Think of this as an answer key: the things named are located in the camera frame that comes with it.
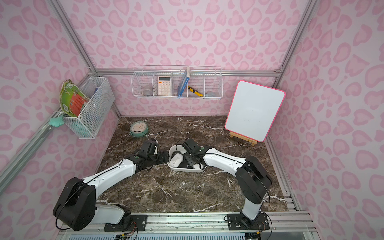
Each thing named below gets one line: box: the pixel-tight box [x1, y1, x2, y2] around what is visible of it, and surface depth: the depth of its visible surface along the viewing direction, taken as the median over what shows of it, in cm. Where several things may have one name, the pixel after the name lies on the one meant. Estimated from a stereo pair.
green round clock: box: [129, 120, 149, 137], surface depth 112 cm
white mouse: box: [169, 153, 184, 168], surface depth 92 cm
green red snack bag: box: [59, 79, 90, 117], surface depth 74 cm
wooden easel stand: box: [229, 131, 258, 147], surface depth 103 cm
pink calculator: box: [158, 76, 172, 96], surface depth 97 cm
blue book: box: [177, 66, 190, 99], surface depth 90 cm
